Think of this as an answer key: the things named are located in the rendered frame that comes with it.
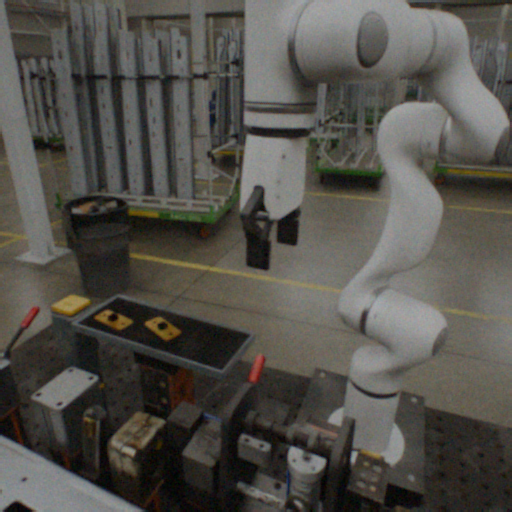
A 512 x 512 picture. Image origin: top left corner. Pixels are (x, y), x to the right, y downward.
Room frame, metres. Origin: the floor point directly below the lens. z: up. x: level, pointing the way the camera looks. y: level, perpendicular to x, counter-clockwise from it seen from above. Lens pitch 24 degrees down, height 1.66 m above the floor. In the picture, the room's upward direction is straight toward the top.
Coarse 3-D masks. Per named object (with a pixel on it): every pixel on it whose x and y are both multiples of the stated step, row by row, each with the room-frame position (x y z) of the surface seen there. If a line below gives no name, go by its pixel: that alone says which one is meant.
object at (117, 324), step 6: (108, 312) 0.79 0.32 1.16; (96, 318) 0.77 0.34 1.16; (102, 318) 0.77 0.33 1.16; (108, 318) 0.76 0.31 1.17; (114, 318) 0.76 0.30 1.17; (120, 318) 0.77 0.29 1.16; (126, 318) 0.77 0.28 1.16; (108, 324) 0.75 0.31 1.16; (114, 324) 0.75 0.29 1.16; (120, 324) 0.75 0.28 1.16; (126, 324) 0.75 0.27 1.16
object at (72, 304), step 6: (72, 294) 0.88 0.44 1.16; (66, 300) 0.85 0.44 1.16; (72, 300) 0.85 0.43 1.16; (78, 300) 0.85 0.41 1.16; (84, 300) 0.85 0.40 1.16; (54, 306) 0.83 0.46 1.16; (60, 306) 0.83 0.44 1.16; (66, 306) 0.83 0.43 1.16; (72, 306) 0.82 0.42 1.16; (78, 306) 0.83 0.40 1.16; (84, 306) 0.84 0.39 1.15; (66, 312) 0.81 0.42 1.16; (72, 312) 0.81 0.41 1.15
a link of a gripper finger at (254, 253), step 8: (256, 224) 0.45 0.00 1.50; (256, 232) 0.45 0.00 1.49; (248, 240) 0.47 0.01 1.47; (256, 240) 0.46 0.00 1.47; (248, 248) 0.47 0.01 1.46; (256, 248) 0.46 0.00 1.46; (264, 248) 0.46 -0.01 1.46; (248, 256) 0.47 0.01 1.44; (256, 256) 0.46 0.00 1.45; (264, 256) 0.46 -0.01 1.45; (248, 264) 0.47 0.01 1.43; (256, 264) 0.46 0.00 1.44; (264, 264) 0.46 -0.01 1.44
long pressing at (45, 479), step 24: (0, 456) 0.56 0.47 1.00; (24, 456) 0.56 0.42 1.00; (0, 480) 0.51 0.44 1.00; (48, 480) 0.51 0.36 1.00; (72, 480) 0.51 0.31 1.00; (0, 504) 0.46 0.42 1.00; (24, 504) 0.47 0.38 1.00; (48, 504) 0.46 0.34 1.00; (72, 504) 0.46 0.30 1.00; (96, 504) 0.46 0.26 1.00; (120, 504) 0.46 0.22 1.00
